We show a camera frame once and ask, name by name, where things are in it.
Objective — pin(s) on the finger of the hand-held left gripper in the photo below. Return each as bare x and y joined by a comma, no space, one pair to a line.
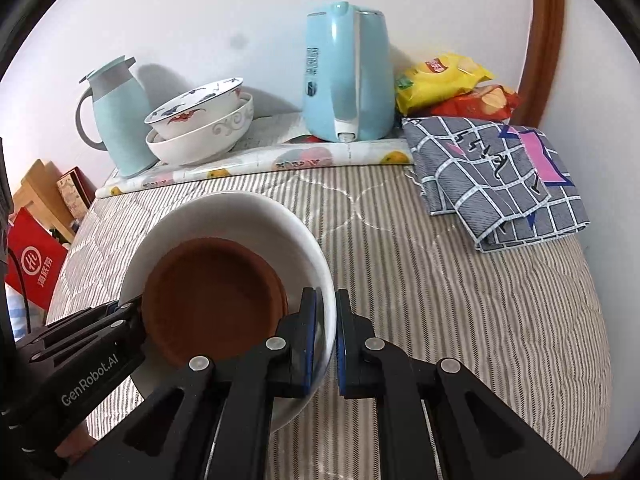
100,312
100,337

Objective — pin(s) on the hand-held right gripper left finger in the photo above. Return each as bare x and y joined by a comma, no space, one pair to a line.
310,340

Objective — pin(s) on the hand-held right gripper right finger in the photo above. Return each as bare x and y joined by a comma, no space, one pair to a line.
342,345

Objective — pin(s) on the brown plate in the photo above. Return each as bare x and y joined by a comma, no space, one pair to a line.
210,300

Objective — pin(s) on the plain white bowl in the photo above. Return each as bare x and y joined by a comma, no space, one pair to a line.
235,215

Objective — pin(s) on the red paper bag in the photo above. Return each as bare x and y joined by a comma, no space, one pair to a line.
35,260

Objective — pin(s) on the grey striped quilt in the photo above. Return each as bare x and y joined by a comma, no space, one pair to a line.
450,310

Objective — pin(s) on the patterned red box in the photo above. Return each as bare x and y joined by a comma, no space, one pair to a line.
75,192

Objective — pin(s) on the wooden furniture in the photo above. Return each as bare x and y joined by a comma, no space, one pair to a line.
37,180

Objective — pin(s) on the fruit print mat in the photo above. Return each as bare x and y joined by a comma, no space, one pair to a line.
300,155

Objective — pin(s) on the light blue thermos jug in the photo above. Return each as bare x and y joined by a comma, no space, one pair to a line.
122,125

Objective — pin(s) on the large white patterned bowl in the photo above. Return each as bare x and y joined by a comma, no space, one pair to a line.
200,149

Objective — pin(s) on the grey checked cloth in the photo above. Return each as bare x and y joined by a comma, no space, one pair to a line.
490,185

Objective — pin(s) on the blue and red patterned bowl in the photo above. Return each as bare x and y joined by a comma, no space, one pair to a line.
200,112

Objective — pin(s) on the light blue electric kettle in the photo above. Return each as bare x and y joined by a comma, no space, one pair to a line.
350,85

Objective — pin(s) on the yellow chip bag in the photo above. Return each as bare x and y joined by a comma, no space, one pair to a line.
435,85

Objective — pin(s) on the red chip bag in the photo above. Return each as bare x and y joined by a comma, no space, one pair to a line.
480,105

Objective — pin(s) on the brown wooden door frame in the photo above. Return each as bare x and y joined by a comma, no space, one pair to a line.
542,35

